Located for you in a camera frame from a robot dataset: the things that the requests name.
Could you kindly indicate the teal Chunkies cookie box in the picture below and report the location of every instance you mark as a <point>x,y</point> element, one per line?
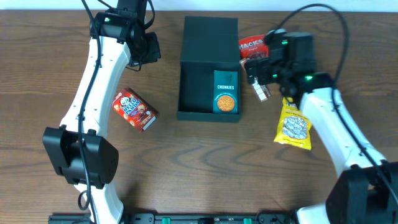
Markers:
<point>225,92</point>

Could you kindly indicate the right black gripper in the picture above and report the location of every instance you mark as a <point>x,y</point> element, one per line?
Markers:
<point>261,65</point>

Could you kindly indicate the dark green open box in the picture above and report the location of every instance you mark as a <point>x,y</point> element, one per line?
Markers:
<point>209,44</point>

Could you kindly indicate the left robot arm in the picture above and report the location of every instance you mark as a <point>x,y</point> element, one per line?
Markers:
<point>78,148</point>

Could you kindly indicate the brown Pocky box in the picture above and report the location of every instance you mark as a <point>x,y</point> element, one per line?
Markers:
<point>261,90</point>

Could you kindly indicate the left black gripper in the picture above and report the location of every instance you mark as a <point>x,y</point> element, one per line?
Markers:
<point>154,52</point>

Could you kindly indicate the red Hacks candy bag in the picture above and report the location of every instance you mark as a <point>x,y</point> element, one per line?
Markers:
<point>253,47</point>

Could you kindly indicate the red Hello Panda box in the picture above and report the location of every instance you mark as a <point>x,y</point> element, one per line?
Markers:
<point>134,109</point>

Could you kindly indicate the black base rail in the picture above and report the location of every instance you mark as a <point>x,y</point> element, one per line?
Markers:
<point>151,218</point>

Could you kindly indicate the yellow Hacks candy bag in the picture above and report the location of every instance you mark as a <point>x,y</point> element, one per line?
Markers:
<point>293,127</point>

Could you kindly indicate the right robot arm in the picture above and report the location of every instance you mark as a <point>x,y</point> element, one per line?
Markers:
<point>366,189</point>

